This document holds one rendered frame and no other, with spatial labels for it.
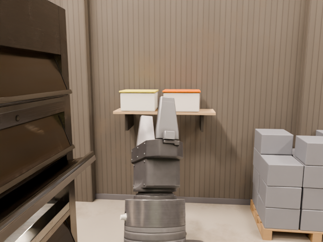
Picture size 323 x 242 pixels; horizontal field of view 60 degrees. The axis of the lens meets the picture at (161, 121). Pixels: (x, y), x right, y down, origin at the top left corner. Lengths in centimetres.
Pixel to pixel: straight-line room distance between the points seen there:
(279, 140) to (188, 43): 165
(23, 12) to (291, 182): 291
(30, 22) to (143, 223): 94
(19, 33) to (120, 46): 286
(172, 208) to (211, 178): 368
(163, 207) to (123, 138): 362
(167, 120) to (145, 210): 12
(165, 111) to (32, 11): 90
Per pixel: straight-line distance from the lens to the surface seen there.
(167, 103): 39
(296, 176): 332
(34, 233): 130
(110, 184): 424
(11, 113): 105
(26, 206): 90
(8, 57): 110
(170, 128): 38
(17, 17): 113
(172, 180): 39
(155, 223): 39
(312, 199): 346
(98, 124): 404
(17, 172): 106
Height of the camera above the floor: 180
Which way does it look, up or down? 9 degrees down
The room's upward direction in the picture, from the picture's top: straight up
